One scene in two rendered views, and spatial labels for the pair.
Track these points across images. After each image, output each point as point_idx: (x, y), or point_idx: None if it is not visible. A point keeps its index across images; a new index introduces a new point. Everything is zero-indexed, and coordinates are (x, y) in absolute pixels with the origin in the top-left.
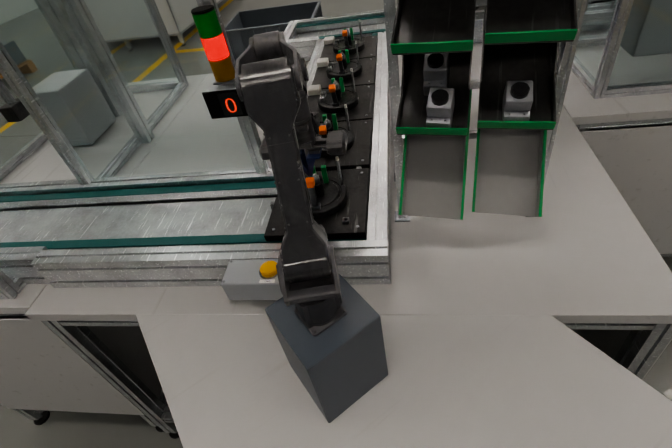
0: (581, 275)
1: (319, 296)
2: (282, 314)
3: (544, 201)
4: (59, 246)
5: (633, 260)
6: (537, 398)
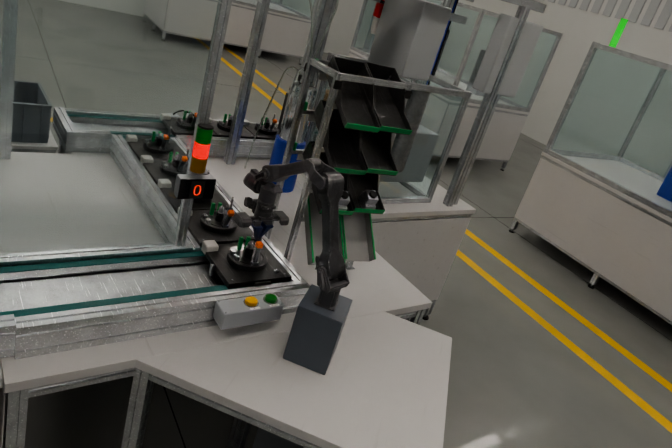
0: (386, 293)
1: (342, 285)
2: (309, 306)
3: None
4: (25, 314)
5: (401, 284)
6: (398, 342)
